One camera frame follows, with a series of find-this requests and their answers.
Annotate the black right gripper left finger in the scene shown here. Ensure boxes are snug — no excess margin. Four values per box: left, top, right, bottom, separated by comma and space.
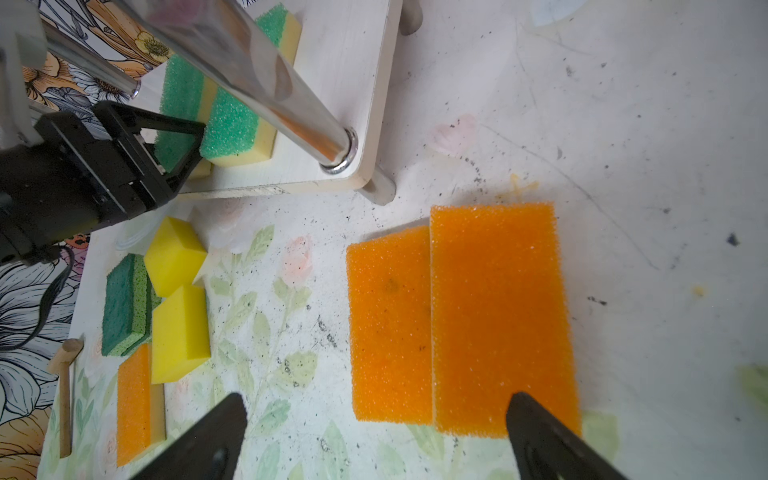
133, 392, 247, 479

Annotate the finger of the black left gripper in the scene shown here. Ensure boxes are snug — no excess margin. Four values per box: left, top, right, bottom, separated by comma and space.
92, 101, 205, 192

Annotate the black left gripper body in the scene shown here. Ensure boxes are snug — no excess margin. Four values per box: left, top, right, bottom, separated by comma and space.
1, 110, 174, 264

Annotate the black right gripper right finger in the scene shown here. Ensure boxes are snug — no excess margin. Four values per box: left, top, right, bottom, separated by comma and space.
506, 392, 624, 480

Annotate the light green sponge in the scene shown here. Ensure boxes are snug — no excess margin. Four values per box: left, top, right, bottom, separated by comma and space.
154, 54, 218, 174
200, 4, 302, 168

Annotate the orange sponge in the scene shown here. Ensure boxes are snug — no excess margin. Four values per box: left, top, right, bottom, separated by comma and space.
116, 344, 166, 467
346, 226, 433, 425
429, 203, 581, 438

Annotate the white two-tier metal shelf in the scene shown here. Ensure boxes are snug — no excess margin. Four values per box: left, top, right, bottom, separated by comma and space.
35, 0, 425, 207

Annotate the yellow sponge block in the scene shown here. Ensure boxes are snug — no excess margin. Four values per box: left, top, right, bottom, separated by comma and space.
144, 217, 207, 298

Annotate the yellow sponge flat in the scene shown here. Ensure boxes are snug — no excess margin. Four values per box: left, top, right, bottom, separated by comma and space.
151, 284, 211, 384

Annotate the dark green scouring sponge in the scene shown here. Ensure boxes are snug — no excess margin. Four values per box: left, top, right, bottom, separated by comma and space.
101, 254, 161, 356

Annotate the small wooden mallet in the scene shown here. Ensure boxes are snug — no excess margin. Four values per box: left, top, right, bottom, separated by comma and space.
48, 338, 84, 459

